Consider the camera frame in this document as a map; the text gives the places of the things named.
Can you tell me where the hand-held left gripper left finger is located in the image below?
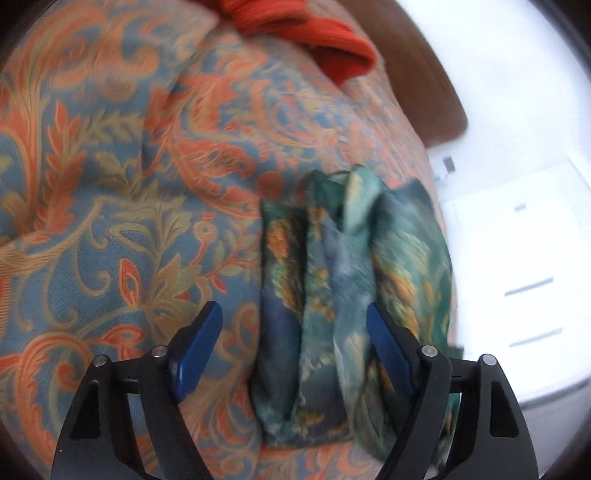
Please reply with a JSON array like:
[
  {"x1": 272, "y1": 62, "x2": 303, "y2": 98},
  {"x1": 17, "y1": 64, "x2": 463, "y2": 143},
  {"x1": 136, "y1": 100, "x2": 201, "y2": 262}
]
[{"x1": 52, "y1": 301, "x2": 224, "y2": 480}]

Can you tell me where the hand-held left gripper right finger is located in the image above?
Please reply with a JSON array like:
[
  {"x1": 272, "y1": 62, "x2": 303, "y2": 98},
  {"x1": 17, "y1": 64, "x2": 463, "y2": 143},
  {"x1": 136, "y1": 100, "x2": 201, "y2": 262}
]
[{"x1": 366, "y1": 302, "x2": 539, "y2": 480}]

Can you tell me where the green patterned garment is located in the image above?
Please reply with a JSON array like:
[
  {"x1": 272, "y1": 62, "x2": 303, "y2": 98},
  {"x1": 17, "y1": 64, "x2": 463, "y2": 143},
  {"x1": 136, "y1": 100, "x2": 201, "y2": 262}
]
[{"x1": 249, "y1": 165, "x2": 462, "y2": 464}]

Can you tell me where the white drawer cabinet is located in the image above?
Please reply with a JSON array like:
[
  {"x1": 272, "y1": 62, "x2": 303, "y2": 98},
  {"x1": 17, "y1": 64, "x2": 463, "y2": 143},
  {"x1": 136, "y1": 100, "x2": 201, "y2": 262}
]
[{"x1": 434, "y1": 154, "x2": 591, "y2": 407}]

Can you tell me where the floral patterned bedspread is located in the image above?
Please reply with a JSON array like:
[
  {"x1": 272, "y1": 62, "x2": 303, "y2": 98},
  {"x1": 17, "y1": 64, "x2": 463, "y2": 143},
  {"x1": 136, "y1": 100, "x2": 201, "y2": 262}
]
[{"x1": 0, "y1": 0, "x2": 462, "y2": 480}]

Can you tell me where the brown leather headboard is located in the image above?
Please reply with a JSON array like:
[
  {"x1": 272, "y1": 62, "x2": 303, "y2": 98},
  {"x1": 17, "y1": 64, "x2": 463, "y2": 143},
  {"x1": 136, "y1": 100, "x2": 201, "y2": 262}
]
[{"x1": 337, "y1": 0, "x2": 469, "y2": 147}]

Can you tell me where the red fleece garment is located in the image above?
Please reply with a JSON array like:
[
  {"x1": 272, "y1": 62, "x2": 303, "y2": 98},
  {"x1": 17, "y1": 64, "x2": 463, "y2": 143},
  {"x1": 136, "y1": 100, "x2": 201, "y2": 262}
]
[{"x1": 217, "y1": 0, "x2": 378, "y2": 88}]

